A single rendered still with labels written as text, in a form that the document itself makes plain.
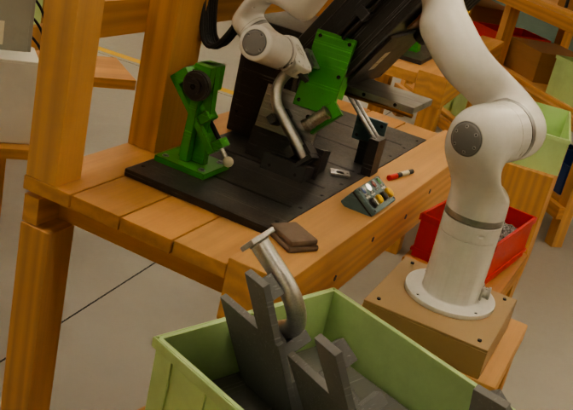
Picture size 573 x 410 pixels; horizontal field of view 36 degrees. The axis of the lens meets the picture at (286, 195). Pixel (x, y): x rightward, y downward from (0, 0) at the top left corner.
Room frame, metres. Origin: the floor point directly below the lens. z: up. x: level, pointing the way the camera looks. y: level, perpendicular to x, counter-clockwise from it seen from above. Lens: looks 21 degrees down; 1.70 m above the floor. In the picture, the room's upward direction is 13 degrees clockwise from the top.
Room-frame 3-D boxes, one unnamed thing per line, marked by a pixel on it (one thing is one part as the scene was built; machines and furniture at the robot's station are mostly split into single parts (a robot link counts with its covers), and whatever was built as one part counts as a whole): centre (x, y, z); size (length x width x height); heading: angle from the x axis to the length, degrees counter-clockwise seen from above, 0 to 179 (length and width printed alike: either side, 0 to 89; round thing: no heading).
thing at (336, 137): (2.39, -0.01, 0.89); 1.10 x 0.42 x 0.02; 157
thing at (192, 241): (2.39, -0.01, 0.44); 1.49 x 0.70 x 0.88; 157
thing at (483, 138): (1.61, -0.35, 1.22); 0.19 x 0.12 x 0.24; 140
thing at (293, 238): (1.76, -0.04, 0.91); 0.10 x 0.08 x 0.03; 36
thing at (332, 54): (2.30, -0.04, 1.17); 0.13 x 0.12 x 0.20; 157
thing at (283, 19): (2.55, 0.08, 1.07); 0.30 x 0.18 x 0.34; 157
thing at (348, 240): (2.29, -0.27, 0.82); 1.50 x 0.14 x 0.15; 157
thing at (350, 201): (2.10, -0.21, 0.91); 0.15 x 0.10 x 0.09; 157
